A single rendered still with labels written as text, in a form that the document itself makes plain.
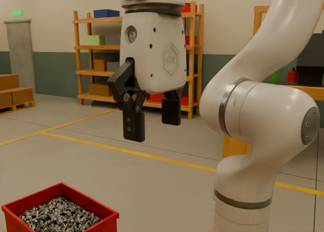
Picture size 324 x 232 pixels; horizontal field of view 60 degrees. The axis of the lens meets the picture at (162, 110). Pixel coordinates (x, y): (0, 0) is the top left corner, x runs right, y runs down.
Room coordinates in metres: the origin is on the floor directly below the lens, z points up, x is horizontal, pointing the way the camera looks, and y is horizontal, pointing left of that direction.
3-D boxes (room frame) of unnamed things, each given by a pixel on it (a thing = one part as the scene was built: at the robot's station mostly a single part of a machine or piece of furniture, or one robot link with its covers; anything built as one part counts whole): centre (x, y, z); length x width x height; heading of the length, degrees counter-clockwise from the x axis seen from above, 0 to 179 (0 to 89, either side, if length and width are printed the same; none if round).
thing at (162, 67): (0.39, 0.01, 1.41); 0.10 x 0.07 x 0.11; 147
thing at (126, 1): (0.39, 0.01, 1.47); 0.09 x 0.08 x 0.03; 147
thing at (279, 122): (0.52, -0.19, 1.22); 0.19 x 0.12 x 0.24; 38
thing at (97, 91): (6.27, 0.62, 1.10); 3.01 x 0.55 x 2.20; 61
